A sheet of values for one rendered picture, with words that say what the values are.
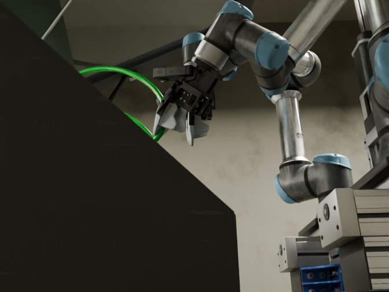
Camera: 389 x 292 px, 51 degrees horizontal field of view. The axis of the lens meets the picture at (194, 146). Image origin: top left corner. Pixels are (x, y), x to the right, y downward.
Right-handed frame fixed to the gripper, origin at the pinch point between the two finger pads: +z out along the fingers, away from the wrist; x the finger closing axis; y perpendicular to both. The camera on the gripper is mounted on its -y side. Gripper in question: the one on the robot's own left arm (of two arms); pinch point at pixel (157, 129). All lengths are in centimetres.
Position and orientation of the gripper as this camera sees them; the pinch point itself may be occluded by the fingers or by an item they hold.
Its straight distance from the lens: 103.3
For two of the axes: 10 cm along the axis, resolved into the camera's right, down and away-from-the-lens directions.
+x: 4.4, 1.2, 8.9
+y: 7.3, 5.3, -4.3
